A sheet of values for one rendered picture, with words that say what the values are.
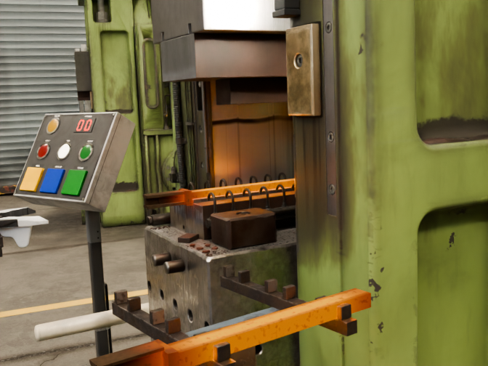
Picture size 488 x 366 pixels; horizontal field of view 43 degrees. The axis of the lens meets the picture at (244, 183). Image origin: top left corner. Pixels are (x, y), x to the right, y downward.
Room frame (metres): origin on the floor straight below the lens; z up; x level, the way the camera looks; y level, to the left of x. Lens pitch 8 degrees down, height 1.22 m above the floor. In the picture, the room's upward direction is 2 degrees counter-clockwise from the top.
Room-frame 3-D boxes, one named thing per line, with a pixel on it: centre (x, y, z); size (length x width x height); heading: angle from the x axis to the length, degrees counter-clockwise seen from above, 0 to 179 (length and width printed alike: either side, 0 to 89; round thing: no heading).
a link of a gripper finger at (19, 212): (1.27, 0.49, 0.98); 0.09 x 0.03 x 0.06; 153
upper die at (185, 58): (1.52, -0.04, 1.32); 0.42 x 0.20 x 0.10; 118
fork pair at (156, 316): (0.89, 0.03, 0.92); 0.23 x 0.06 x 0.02; 126
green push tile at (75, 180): (1.72, 0.47, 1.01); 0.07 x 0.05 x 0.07; 53
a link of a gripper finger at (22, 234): (1.17, 0.43, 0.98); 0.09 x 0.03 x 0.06; 84
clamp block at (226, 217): (1.29, 0.00, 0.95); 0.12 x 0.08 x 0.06; 118
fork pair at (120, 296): (0.99, 0.10, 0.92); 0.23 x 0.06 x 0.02; 126
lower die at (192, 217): (1.52, -0.04, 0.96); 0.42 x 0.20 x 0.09; 118
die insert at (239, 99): (1.52, -0.09, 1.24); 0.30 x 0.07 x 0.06; 118
